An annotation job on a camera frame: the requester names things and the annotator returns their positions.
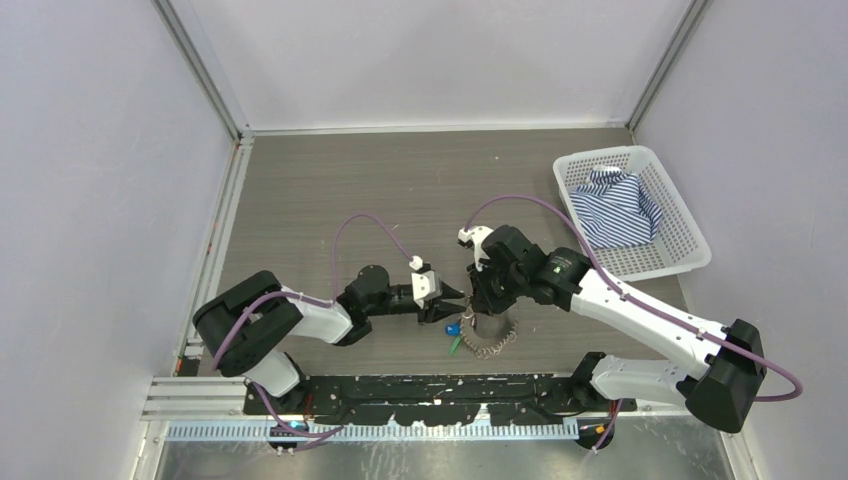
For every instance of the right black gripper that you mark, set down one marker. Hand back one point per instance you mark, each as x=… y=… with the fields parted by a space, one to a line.
x=483 y=299

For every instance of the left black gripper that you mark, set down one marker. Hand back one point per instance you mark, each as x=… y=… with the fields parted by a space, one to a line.
x=439 y=307

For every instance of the numbered metal key ring disc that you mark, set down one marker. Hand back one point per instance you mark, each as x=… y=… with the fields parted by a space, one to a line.
x=485 y=336

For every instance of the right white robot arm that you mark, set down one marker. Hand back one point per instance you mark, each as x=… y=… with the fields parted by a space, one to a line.
x=706 y=367

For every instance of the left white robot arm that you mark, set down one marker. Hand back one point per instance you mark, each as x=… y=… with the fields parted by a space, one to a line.
x=243 y=326

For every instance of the green key tag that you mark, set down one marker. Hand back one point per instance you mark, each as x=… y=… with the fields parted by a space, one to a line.
x=455 y=345

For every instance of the blue striped shirt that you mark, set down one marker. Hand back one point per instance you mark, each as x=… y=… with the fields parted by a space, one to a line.
x=615 y=209

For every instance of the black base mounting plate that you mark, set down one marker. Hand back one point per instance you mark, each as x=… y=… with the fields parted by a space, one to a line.
x=438 y=400

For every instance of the white plastic basket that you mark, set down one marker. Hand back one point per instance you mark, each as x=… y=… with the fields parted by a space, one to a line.
x=679 y=246

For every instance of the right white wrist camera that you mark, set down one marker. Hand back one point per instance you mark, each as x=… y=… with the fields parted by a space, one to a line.
x=472 y=238

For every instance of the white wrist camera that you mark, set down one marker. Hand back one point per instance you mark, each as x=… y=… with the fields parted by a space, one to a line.
x=426 y=283
x=472 y=238

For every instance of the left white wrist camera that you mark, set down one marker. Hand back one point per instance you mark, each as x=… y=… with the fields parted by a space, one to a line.
x=426 y=283

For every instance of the aluminium frame rail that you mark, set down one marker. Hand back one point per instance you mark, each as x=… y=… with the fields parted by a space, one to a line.
x=173 y=397

